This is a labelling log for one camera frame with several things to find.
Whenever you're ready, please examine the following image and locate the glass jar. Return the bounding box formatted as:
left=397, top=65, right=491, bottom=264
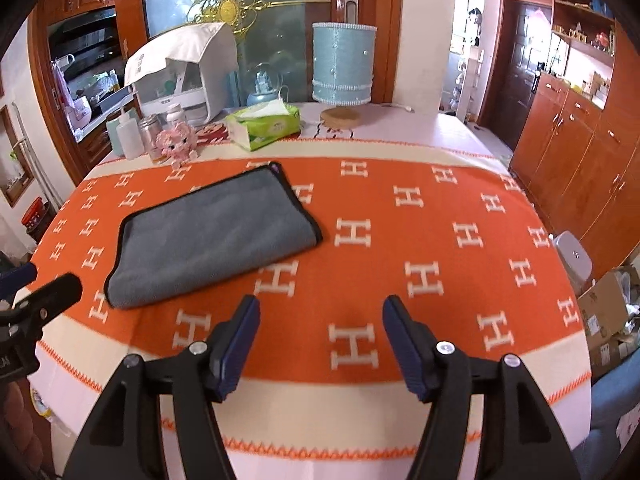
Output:
left=138, top=115, right=166, bottom=165

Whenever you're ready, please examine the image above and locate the white narrow shelf rack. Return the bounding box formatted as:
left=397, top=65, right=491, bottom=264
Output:
left=452, top=45, right=485, bottom=123

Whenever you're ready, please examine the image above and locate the wooden cabinet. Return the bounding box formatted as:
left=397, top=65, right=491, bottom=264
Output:
left=509, top=0, right=640, bottom=281

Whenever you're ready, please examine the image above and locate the grey towel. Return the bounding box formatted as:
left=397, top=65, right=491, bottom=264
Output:
left=104, top=161, right=323, bottom=310

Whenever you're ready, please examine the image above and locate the pale green plastic bottle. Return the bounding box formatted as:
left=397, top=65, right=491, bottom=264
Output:
left=105, top=113, right=126, bottom=158

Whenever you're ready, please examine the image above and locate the pink plush toy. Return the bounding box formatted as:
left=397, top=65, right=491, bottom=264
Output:
left=156, top=124, right=199, bottom=170

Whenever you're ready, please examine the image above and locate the white covered appliance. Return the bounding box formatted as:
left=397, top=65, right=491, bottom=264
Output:
left=123, top=22, right=240, bottom=126

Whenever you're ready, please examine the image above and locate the cardboard box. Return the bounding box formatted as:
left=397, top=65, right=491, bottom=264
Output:
left=576, top=265, right=640, bottom=380

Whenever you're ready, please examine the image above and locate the light blue table lamp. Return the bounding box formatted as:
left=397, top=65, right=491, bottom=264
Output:
left=312, top=22, right=377, bottom=128

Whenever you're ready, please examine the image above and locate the green tissue box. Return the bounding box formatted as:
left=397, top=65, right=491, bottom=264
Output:
left=225, top=99, right=302, bottom=153

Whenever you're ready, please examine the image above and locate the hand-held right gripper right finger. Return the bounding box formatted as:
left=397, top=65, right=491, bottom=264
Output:
left=382, top=295, right=581, bottom=480

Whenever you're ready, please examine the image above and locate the glass snow globe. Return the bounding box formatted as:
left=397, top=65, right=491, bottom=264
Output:
left=247, top=62, right=282, bottom=108

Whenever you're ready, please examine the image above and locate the orange patterned blanket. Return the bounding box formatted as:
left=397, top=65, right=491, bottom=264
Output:
left=26, top=137, right=593, bottom=480

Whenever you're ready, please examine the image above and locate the dark wooden door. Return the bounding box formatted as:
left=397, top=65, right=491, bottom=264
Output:
left=492, top=0, right=553, bottom=151

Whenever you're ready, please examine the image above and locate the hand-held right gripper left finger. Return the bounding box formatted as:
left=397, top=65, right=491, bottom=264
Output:
left=63, top=294, right=261, bottom=480

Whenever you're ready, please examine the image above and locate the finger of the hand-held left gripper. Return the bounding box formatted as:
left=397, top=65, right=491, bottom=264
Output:
left=0, top=262, right=39, bottom=300
left=14, top=274, right=84, bottom=322

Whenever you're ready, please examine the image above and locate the white plastic bottle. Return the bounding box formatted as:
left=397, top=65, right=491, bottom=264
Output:
left=117, top=108, right=146, bottom=161

